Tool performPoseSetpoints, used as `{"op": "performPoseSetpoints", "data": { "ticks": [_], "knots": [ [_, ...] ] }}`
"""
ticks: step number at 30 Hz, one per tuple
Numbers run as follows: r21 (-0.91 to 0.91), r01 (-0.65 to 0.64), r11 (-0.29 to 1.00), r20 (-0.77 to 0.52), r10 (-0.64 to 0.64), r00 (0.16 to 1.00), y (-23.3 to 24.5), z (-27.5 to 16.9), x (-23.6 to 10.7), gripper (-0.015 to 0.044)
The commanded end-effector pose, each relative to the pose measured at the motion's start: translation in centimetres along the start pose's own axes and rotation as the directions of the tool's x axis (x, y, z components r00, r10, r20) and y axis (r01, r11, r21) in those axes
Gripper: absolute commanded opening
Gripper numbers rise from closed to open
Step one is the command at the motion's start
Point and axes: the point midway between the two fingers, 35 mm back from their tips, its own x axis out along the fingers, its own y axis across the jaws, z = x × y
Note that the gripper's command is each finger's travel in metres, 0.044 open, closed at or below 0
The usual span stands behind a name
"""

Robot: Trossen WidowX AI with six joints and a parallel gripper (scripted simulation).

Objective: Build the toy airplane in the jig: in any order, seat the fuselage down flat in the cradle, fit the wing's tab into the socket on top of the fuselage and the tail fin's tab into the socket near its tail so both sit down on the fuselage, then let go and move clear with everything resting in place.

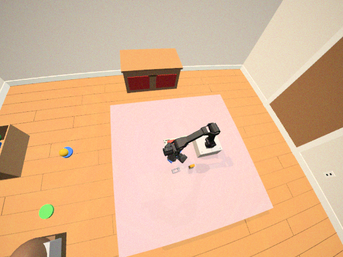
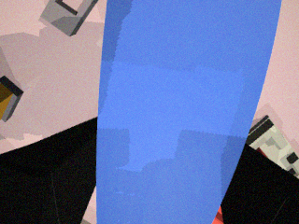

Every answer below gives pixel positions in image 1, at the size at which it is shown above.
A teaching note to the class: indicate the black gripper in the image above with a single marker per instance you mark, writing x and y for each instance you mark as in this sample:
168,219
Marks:
181,157

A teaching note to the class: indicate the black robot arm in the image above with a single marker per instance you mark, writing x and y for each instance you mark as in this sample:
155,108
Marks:
180,143

